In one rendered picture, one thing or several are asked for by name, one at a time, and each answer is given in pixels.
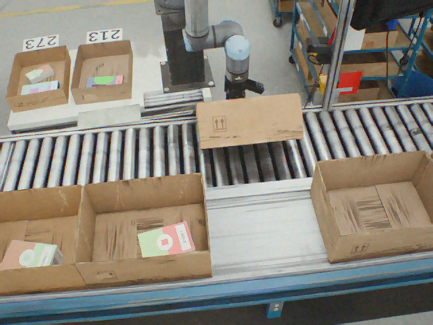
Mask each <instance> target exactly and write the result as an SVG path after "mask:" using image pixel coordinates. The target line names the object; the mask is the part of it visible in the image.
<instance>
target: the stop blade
mask: <svg viewBox="0 0 433 325"><path fill-rule="evenodd" d="M14 149H15V144H14V143H12V147H11V150H10V153H9V157H8V160H7V163H6V166H5V170H4V174H3V177H2V182H1V187H0V192H2V191H3V187H4V184H5V180H6V177H7V173H8V170H9V166H10V163H11V160H12V156H13V153H14Z"/></svg>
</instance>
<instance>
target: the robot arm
mask: <svg viewBox="0 0 433 325"><path fill-rule="evenodd" d="M157 2H158V3H159V4H160V5H162V6H163V7H166V8H169V9H183V8H185V15H186V28H184V29H183V30H182V31H183V38H184V42H185V48H186V51H201V50H207V49H218V48H224V50H225V55H226V75H225V82H224V92H225V93H226V100H230V99H237V98H245V97H246V90H248V91H252V92H255V93H259V94H261V95H262V94H263V92H264V91H265V88H264V85H263V83H260V82H257V81H253V80H252V79H249V78H248V77H249V67H250V50H251V47H250V42H249V40H247V38H245V36H244V34H243V30H242V27H241V25H240V23H239V22H238V21H237V20H234V19H232V18H228V19H224V20H223V21H222V22H221V23H220V24H217V25H211V26H209V22H208V0H157Z"/></svg>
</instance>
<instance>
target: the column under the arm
mask: <svg viewBox="0 0 433 325"><path fill-rule="evenodd" d="M160 17H161V21H162V30H163V36H164V44H165V50H166V58H167V61H161V62H160V69H161V74H162V78H161V79H162V85H163V88H162V90H164V93H174V92H180V91H190V90H196V89H206V88H207V87H215V84H214V79H213V76H212V71H211V67H210V62H209V59H208V56H204V50H201V51H186V48H185V42H184V38H183V31H182V30H183V29H184V28H186V23H184V24H175V23H172V22H171V21H170V20H169V15H168V14H167V15H160Z"/></svg>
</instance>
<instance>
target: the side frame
mask: <svg viewBox="0 0 433 325"><path fill-rule="evenodd" d="M427 282H433V258H429V259H417V260H412V261H405V262H398V263H387V264H383V265H374V266H367V267H355V268H352V269H342V270H336V271H328V272H317V273H316V274H303V275H296V276H284V277H276V278H271V279H264V280H251V281H244V282H231V283H224V284H211V285H205V286H192V287H185V288H172V289H165V290H153V291H145V292H134V293H131V292H126V293H120V294H113V295H100V296H94V297H92V296H88V297H75V298H69V299H50V300H44V301H26V302H19V303H2V304H0V325H50V324H68V323H75V322H93V321H100V320H111V319H125V318H137V317H144V316H156V315H162V314H164V315H169V314H176V313H188V312H195V311H208V310H214V309H227V308H233V307H245V306H253V305H258V304H265V303H278V302H284V301H297V300H303V299H310V298H316V297H328V296H335V295H341V294H348V293H359V292H366V291H368V290H378V289H385V288H394V287H397V286H409V285H415V284H421V283H427Z"/></svg>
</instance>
